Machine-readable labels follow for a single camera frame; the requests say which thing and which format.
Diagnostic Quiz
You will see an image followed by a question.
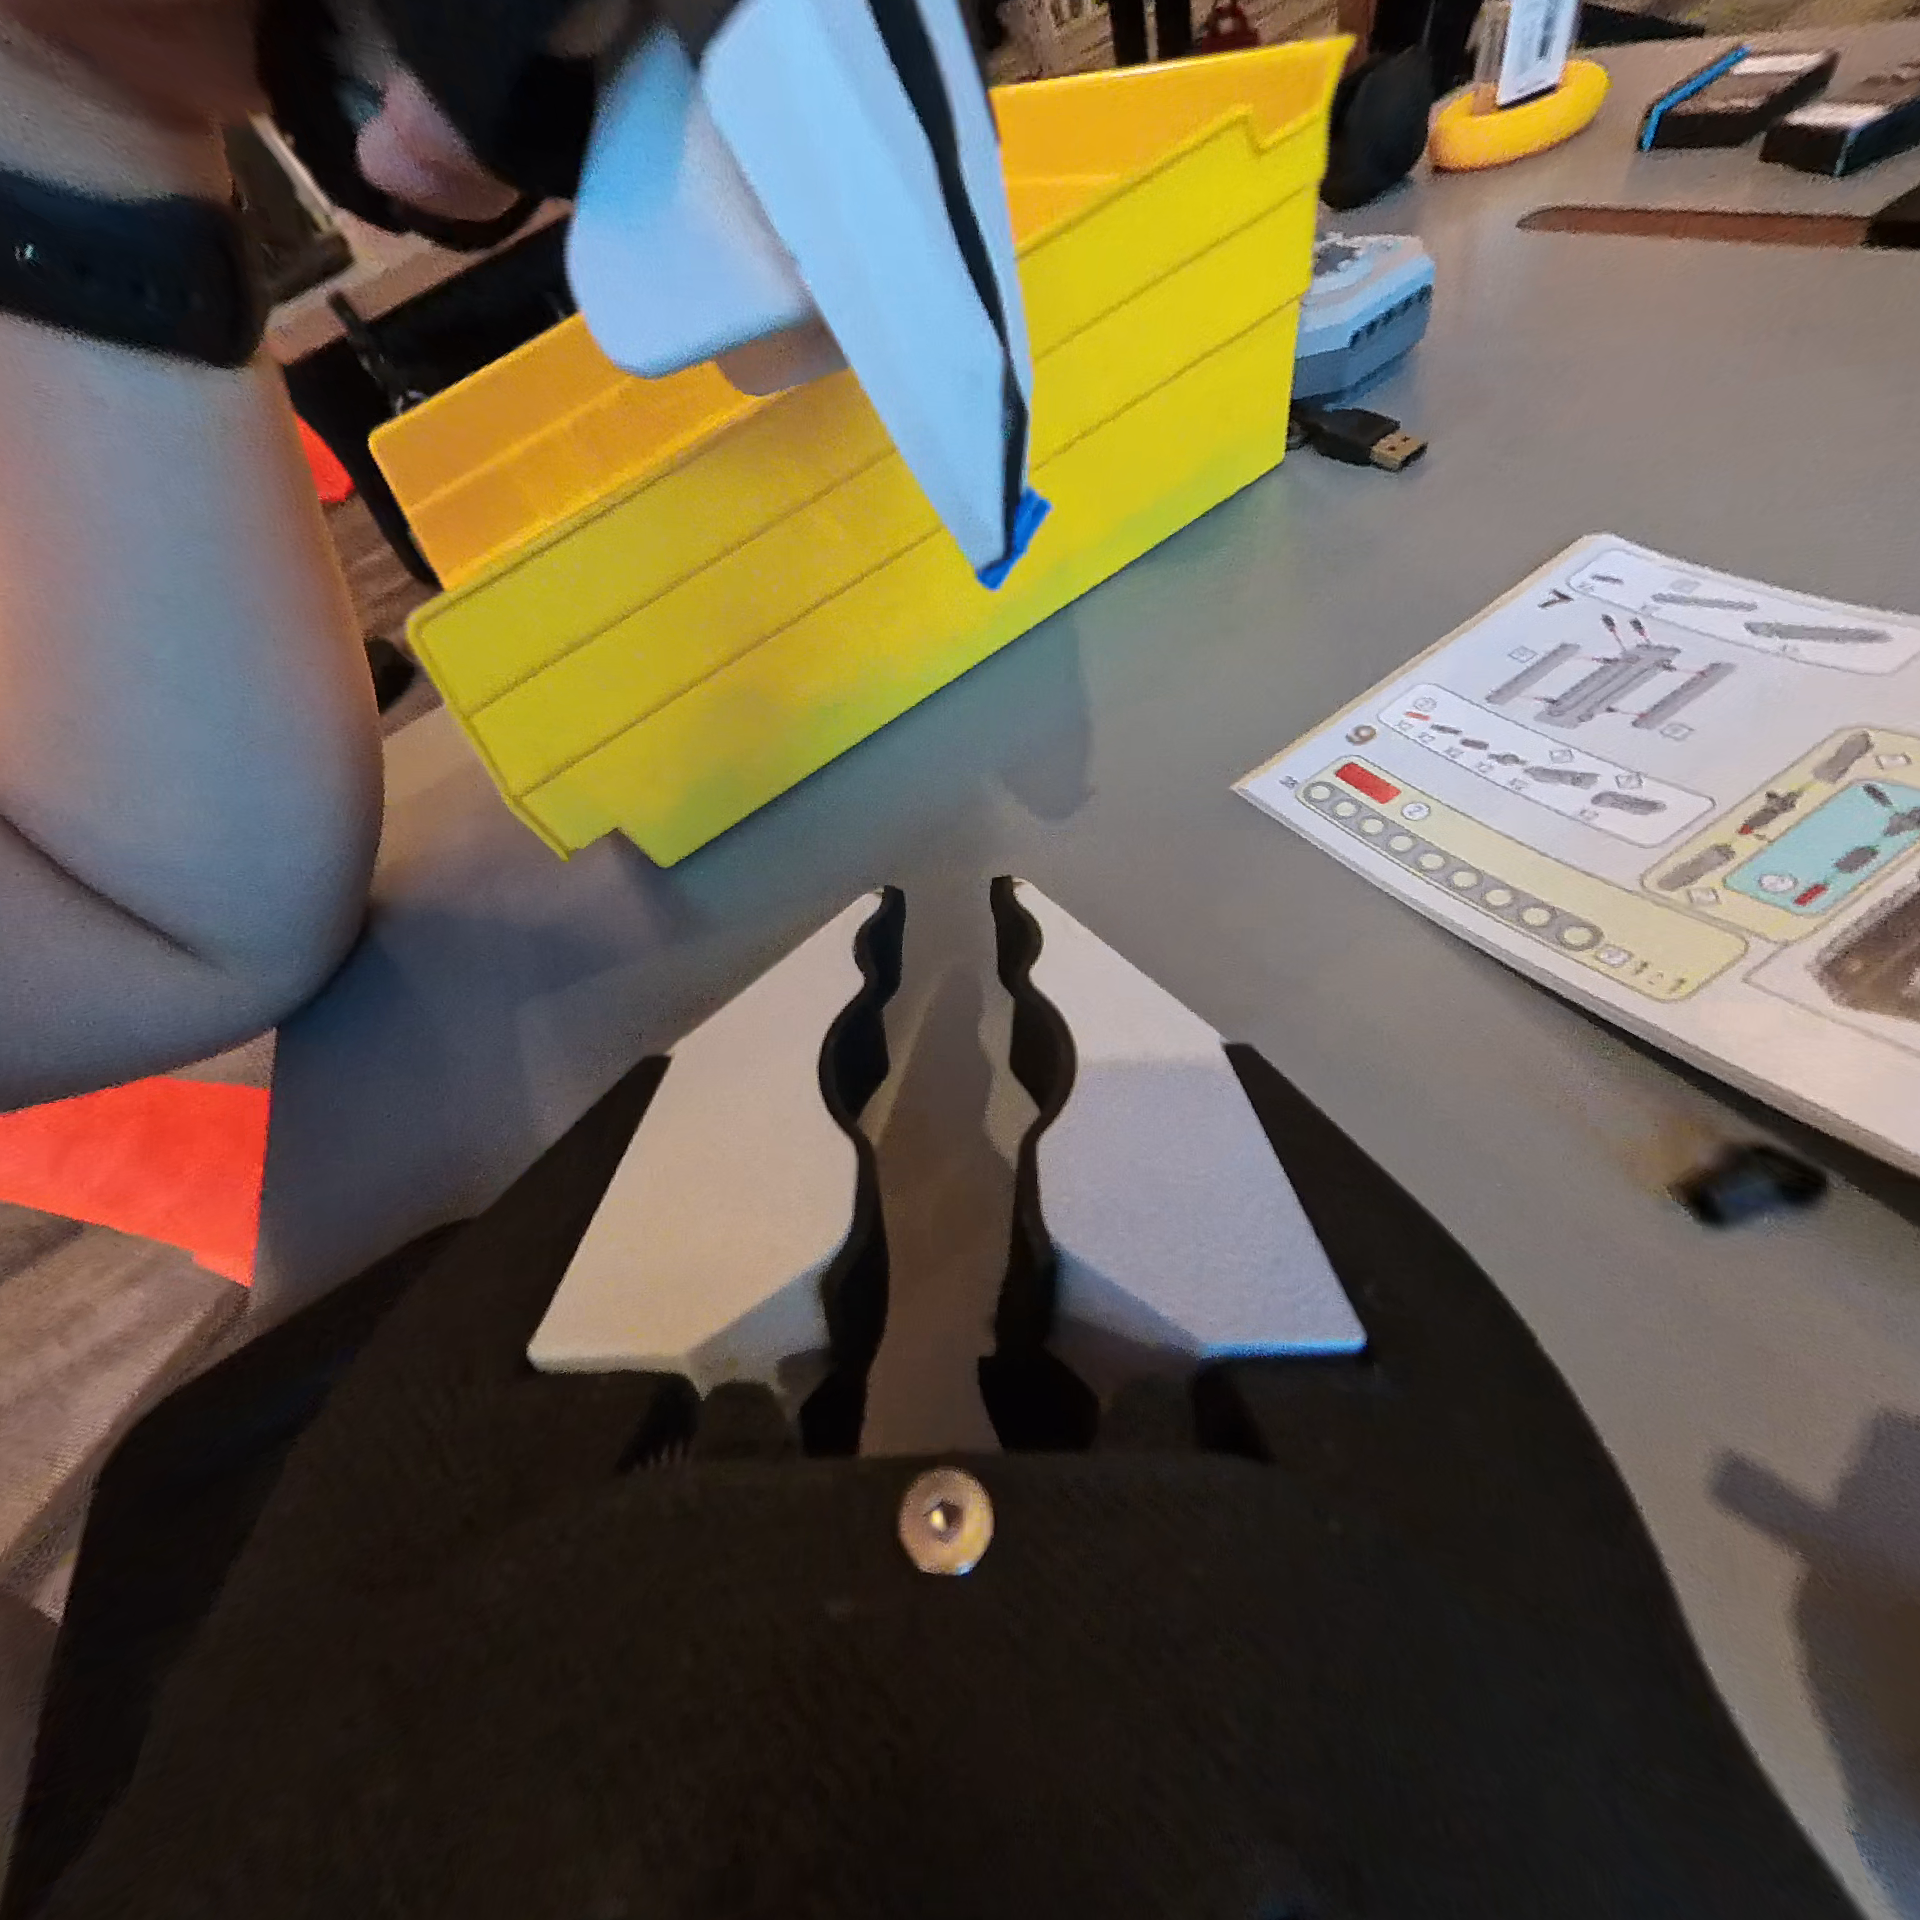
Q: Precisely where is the brown wooden strip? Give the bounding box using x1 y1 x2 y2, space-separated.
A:
1517 202 1920 251

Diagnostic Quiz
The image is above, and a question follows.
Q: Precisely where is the yellow plastic bin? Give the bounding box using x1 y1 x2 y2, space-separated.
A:
366 31 1360 872

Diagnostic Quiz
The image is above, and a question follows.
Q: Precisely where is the instruction booklet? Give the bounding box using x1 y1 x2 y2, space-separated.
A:
1231 531 1920 1180

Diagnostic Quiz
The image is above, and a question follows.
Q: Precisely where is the person's left hand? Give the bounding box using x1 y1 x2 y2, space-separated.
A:
0 0 511 220

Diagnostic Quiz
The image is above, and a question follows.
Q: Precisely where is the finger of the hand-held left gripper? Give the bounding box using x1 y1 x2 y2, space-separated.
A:
566 0 1029 588
900 0 1040 498

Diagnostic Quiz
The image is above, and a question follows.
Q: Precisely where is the small black connector piece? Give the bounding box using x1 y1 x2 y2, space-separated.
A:
1667 1142 1829 1230

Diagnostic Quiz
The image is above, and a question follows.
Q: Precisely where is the small blue pin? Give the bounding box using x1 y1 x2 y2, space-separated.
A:
974 492 1052 590

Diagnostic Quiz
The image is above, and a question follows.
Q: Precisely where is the yellow ring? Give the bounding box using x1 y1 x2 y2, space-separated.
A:
1427 59 1611 174

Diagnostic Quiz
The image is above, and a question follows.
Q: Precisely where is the blue grey battery box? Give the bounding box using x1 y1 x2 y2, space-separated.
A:
1292 232 1438 404

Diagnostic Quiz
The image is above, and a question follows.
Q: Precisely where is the black USB plug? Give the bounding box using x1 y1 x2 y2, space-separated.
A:
1290 402 1430 475

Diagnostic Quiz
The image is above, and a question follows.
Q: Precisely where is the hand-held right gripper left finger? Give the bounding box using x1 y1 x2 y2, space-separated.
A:
524 883 911 1454

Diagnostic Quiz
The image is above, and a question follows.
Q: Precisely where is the grey desk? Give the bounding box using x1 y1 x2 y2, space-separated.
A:
246 35 1920 1920

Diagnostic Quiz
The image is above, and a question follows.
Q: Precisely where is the black round ball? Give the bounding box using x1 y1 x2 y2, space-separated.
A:
1320 44 1445 212

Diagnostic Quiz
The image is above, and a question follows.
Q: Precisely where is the black wristband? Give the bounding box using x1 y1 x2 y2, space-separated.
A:
0 162 276 372

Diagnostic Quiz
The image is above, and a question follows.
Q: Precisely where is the black box with blue edge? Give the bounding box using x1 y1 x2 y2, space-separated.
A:
1758 82 1920 179
1638 44 1841 152

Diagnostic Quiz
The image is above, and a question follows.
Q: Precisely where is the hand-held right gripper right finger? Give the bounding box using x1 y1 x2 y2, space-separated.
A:
978 876 1371 1454

